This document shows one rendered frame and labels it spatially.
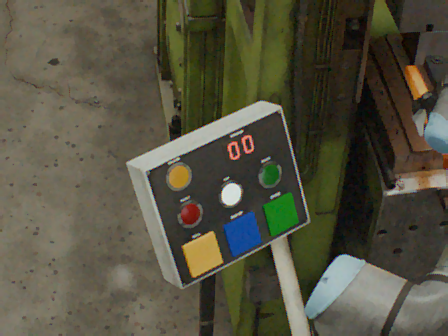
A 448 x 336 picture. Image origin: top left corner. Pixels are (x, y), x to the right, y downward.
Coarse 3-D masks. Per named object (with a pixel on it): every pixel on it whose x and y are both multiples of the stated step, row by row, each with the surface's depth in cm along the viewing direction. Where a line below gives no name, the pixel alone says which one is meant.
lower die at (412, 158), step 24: (384, 48) 257; (384, 72) 251; (384, 96) 246; (408, 96) 245; (384, 120) 240; (408, 120) 239; (384, 144) 240; (408, 144) 235; (408, 168) 236; (432, 168) 238
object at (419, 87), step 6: (408, 66) 250; (414, 66) 250; (408, 72) 249; (414, 72) 248; (414, 78) 247; (420, 78) 247; (414, 84) 245; (420, 84) 245; (414, 90) 246; (420, 90) 243; (426, 90) 243; (420, 96) 242; (444, 156) 227; (444, 162) 226; (444, 168) 227
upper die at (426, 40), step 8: (408, 32) 212; (416, 32) 206; (424, 32) 204; (432, 32) 204; (440, 32) 205; (408, 40) 213; (416, 40) 207; (424, 40) 206; (432, 40) 206; (440, 40) 207; (408, 48) 213; (416, 48) 208; (424, 48) 208; (432, 48) 208; (440, 48) 208; (416, 56) 209; (424, 56) 209; (416, 64) 211
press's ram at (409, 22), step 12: (384, 0) 210; (396, 0) 202; (408, 0) 197; (420, 0) 197; (432, 0) 198; (444, 0) 198; (396, 12) 203; (408, 12) 199; (420, 12) 200; (432, 12) 200; (444, 12) 201; (396, 24) 204; (408, 24) 202; (420, 24) 202; (432, 24) 203; (444, 24) 203
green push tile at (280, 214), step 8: (288, 192) 216; (272, 200) 214; (280, 200) 214; (288, 200) 215; (264, 208) 212; (272, 208) 213; (280, 208) 214; (288, 208) 216; (264, 216) 214; (272, 216) 214; (280, 216) 215; (288, 216) 216; (296, 216) 217; (272, 224) 214; (280, 224) 215; (288, 224) 216; (272, 232) 215
